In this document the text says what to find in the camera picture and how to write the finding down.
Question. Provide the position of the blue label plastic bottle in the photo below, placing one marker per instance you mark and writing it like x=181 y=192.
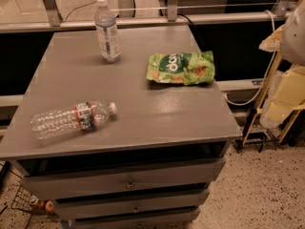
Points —
x=107 y=33

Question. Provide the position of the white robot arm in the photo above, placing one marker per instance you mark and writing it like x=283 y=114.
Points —
x=292 y=44

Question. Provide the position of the clear empty water bottle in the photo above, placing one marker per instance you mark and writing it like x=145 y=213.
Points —
x=82 y=116

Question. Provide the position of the green snack bag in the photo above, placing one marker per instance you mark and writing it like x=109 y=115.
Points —
x=187 y=68

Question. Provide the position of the top drawer metal knob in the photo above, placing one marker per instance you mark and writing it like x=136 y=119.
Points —
x=130 y=185

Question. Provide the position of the drawer metal knob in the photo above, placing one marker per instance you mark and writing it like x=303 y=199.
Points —
x=135 y=210
x=130 y=185

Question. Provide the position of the middle drawer metal knob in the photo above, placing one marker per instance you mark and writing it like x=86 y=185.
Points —
x=135 y=210

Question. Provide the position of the metal window railing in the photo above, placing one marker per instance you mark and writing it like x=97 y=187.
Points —
x=74 y=15

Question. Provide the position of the black wire basket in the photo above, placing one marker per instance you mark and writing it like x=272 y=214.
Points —
x=24 y=200

